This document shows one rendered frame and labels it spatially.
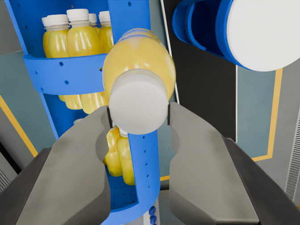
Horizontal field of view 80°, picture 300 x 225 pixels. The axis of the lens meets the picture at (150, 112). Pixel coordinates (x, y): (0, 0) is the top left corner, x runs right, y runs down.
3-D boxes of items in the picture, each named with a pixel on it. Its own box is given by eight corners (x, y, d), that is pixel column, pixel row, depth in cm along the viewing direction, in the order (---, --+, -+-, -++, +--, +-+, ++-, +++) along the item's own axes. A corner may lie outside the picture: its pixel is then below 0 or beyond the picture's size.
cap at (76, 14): (69, 22, 36) (67, 12, 35) (89, 21, 37) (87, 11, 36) (68, 22, 33) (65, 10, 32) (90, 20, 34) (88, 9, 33)
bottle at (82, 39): (83, 105, 45) (61, 22, 37) (111, 100, 47) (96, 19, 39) (83, 117, 39) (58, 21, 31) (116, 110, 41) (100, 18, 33)
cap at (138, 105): (135, 59, 12) (134, 66, 10) (176, 94, 13) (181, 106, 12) (101, 101, 13) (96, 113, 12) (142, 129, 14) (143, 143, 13)
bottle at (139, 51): (136, 16, 27) (130, 22, 11) (170, 48, 29) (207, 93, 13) (109, 53, 29) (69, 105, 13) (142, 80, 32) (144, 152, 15)
